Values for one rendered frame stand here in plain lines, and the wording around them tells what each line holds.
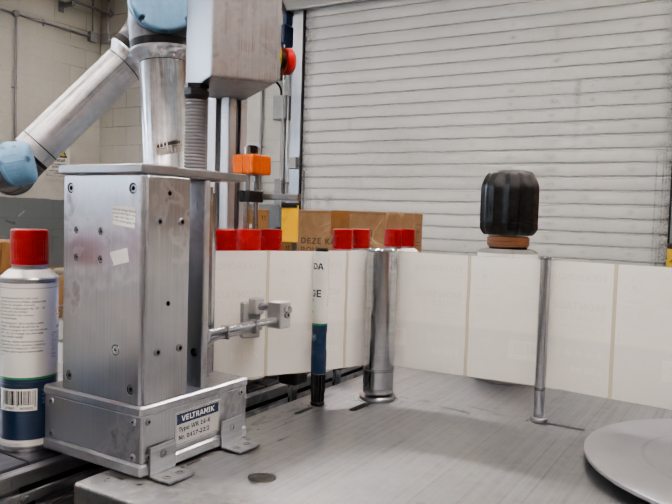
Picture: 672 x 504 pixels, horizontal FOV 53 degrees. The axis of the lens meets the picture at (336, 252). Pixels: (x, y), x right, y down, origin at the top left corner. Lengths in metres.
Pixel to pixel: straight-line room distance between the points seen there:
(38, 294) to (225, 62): 0.42
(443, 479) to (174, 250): 0.31
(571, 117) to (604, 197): 0.63
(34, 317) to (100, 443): 0.13
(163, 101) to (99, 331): 0.67
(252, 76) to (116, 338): 0.47
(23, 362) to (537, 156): 4.85
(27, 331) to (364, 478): 0.33
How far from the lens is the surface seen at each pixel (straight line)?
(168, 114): 1.22
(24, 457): 0.70
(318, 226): 1.69
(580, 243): 5.24
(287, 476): 0.62
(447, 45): 5.68
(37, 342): 0.68
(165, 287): 0.59
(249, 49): 0.96
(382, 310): 0.82
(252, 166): 1.02
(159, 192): 0.58
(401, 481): 0.62
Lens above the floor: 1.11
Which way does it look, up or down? 3 degrees down
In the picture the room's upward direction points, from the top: 2 degrees clockwise
